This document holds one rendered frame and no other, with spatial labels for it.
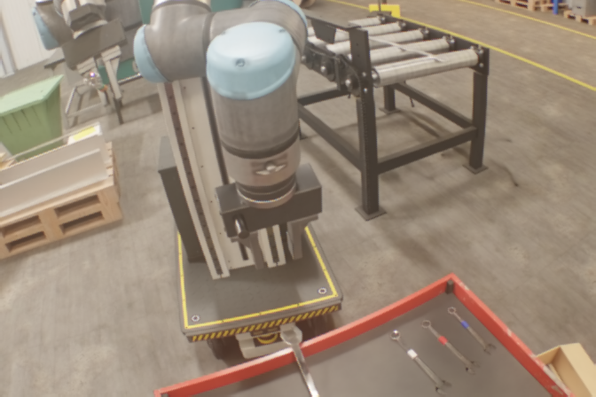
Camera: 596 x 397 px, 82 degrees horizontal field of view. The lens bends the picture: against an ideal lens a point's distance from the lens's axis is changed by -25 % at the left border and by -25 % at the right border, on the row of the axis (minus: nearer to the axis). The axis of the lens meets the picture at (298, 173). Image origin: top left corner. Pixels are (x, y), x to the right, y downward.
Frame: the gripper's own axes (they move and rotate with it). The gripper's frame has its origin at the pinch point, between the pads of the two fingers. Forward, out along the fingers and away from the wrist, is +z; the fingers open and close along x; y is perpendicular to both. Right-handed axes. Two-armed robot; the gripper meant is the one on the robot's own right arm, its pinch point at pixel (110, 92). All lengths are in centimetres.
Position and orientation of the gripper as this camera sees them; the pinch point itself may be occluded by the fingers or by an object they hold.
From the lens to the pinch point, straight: 84.8
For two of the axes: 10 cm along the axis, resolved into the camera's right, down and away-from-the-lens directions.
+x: -8.9, 3.9, -2.2
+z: 3.6, 9.2, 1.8
